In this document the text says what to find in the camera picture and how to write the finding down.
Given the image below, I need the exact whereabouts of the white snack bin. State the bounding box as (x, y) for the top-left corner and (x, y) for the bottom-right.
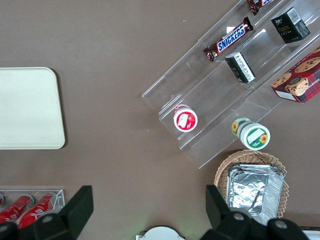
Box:
(298, 226), (320, 240)

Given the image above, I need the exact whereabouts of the red cola bottle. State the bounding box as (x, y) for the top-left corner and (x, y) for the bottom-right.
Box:
(17, 192), (57, 230)
(0, 194), (35, 225)

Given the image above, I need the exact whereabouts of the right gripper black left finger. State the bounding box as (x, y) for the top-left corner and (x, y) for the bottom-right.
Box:
(0, 185), (94, 240)

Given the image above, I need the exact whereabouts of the red plaid cookie box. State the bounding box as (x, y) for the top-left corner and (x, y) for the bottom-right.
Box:
(271, 46), (320, 104)

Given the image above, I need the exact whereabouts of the clear acrylic stepped shelf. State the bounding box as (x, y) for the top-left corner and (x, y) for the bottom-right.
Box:
(141, 0), (320, 170)

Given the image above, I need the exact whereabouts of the Snickers chocolate bar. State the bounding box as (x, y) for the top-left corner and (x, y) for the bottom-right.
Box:
(246, 0), (276, 16)
(202, 16), (255, 63)

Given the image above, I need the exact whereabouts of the light wicker basket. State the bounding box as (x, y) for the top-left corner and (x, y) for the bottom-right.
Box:
(214, 149), (290, 220)

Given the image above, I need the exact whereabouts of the green lid sunflower cup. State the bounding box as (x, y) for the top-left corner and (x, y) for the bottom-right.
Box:
(231, 117), (271, 151)

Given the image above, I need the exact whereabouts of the small dark green box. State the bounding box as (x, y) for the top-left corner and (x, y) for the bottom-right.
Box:
(224, 51), (256, 84)
(270, 6), (311, 45)

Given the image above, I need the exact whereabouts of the clear acrylic bottle rack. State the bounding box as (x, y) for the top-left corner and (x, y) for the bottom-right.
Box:
(0, 188), (66, 218)

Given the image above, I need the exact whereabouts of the cream rectangular plastic tray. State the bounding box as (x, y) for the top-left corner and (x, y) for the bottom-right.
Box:
(0, 66), (66, 150)

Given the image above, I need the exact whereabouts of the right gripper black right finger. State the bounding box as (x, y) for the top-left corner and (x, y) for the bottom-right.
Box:
(199, 184), (310, 240)

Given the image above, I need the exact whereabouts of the red lid white cup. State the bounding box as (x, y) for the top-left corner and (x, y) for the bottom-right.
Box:
(173, 103), (199, 133)

